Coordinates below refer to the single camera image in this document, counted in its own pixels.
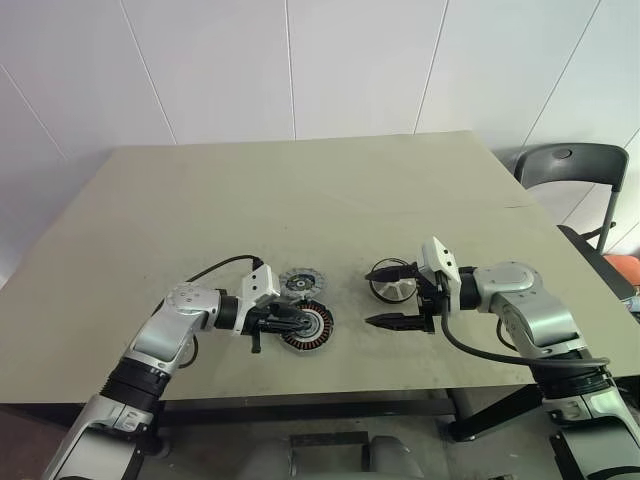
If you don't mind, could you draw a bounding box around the dark grey folding chair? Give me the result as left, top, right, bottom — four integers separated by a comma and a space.
513, 143, 640, 304

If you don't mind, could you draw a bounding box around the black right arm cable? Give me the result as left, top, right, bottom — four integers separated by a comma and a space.
434, 272, 612, 374

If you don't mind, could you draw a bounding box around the grey rounded shape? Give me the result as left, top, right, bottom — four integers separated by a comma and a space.
367, 433, 417, 480

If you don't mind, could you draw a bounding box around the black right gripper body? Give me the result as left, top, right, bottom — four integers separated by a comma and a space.
413, 269, 444, 335

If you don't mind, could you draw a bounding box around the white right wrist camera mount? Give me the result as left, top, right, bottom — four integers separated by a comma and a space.
419, 236, 462, 316

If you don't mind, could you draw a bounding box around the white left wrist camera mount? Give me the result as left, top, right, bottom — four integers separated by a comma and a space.
238, 264, 283, 337

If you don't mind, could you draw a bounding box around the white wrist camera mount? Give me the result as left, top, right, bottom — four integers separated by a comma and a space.
238, 264, 283, 337
419, 236, 462, 316

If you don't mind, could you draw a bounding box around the round grey motor lid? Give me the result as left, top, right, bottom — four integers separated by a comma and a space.
278, 268, 327, 301

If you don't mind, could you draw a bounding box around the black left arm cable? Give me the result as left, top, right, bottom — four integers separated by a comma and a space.
182, 255, 265, 284

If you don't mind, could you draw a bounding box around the motor housing with copper windings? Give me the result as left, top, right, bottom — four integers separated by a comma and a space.
279, 305, 335, 355

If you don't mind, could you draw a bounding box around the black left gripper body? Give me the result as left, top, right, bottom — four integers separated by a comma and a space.
247, 301, 281, 354

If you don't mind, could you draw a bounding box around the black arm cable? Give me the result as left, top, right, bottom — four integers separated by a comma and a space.
182, 255, 265, 284
434, 272, 612, 374

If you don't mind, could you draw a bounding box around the black metal table frame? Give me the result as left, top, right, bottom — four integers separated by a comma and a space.
149, 382, 549, 444

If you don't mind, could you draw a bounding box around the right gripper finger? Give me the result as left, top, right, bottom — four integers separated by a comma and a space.
366, 264, 419, 284
364, 312, 426, 331

